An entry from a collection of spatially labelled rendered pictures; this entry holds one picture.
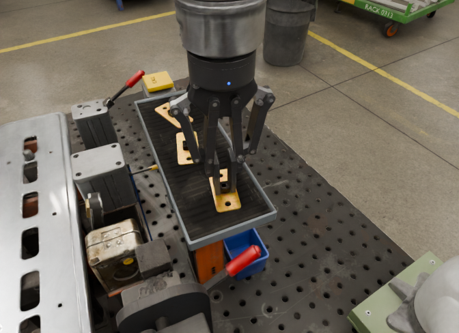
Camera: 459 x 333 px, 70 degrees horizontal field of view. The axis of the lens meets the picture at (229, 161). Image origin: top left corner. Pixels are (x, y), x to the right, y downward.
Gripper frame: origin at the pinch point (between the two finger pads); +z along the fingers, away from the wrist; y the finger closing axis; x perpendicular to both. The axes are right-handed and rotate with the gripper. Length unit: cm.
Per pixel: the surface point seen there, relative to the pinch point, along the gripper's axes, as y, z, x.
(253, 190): -4.6, 4.1, 1.1
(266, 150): -27, 50, -53
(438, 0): -291, 91, -280
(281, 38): -97, 92, -230
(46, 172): 37, 20, -27
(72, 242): 28.9, 19.9, -6.2
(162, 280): 11.5, 12.4, 9.0
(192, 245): 6.3, 3.9, 8.9
